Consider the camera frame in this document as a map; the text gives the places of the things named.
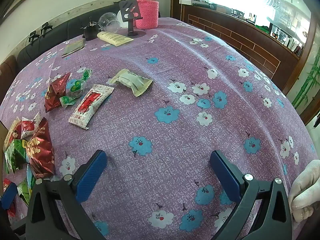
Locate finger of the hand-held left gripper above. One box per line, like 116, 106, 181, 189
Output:
0, 182, 18, 210

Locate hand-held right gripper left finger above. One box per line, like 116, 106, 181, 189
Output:
25, 149, 108, 240

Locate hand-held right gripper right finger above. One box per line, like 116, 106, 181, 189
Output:
209, 150, 292, 240

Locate pile of mixed snack packets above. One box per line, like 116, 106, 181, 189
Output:
2, 112, 56, 218

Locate red and white snack packet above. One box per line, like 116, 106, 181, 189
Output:
68, 84, 115, 130

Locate dark red snack packet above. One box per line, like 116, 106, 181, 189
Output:
44, 72, 72, 113

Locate cream snack packet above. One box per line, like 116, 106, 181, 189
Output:
109, 69, 153, 97

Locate person's right hand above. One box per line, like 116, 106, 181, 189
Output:
289, 159, 320, 223

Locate purple floral tablecloth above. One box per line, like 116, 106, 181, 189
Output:
0, 17, 320, 240

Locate green twist-wrapped candy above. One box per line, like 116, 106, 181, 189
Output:
59, 69, 92, 109

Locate brown chair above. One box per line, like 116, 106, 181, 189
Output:
0, 55, 18, 85

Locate olive booklet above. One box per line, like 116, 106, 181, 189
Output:
61, 39, 85, 57

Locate cream tube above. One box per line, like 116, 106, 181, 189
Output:
97, 31, 134, 47

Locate brown wooden counter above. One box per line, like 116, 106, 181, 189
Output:
172, 0, 300, 85

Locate black sofa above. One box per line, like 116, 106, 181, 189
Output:
16, 4, 120, 65

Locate black clip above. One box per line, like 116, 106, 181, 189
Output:
26, 31, 39, 46
40, 22, 52, 37

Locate row of small bottles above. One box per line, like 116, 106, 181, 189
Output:
271, 24, 304, 57

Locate white lid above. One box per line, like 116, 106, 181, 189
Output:
117, 11, 137, 29

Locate clear plastic cup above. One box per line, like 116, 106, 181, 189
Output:
98, 12, 120, 33

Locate black phone stand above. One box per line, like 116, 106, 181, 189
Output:
117, 0, 147, 38

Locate pink bottle with knit sleeve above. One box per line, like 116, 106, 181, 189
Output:
136, 0, 160, 30

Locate dark long bar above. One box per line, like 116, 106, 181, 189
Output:
192, 1, 215, 10

